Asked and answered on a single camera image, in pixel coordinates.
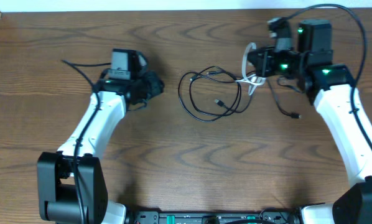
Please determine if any white USB cable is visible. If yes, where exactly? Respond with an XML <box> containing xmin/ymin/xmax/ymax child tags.
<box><xmin>235</xmin><ymin>42</ymin><xmax>267</xmax><ymax>96</ymax></box>

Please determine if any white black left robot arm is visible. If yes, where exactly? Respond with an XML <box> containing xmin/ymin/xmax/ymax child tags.
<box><xmin>37</xmin><ymin>49</ymin><xmax>164</xmax><ymax>223</ymax></box>

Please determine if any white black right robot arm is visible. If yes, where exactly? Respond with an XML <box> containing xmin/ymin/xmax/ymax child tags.
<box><xmin>246</xmin><ymin>18</ymin><xmax>372</xmax><ymax>223</ymax></box>

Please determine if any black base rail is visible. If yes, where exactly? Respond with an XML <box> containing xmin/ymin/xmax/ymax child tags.
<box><xmin>124</xmin><ymin>208</ymin><xmax>303</xmax><ymax>224</ymax></box>

